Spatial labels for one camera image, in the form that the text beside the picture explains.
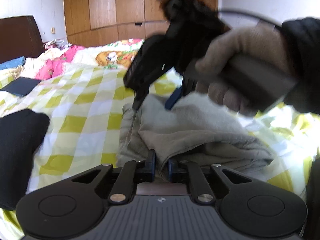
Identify grey-green pants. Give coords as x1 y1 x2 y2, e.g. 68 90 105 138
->
116 93 276 173

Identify right gloved hand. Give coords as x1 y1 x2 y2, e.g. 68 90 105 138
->
195 24 298 116

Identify colourful checked bed quilt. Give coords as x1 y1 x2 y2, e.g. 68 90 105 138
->
0 38 320 240

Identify wooden wardrobe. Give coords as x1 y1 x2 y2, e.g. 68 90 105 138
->
62 0 220 48

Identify dark blue notebook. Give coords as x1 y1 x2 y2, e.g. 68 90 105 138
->
1 77 41 98

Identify black folded garment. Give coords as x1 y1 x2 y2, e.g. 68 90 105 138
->
1 109 50 211

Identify blue pillow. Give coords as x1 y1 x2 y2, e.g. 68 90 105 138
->
0 56 25 70

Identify dark wooden headboard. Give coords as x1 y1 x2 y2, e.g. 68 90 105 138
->
0 16 44 63

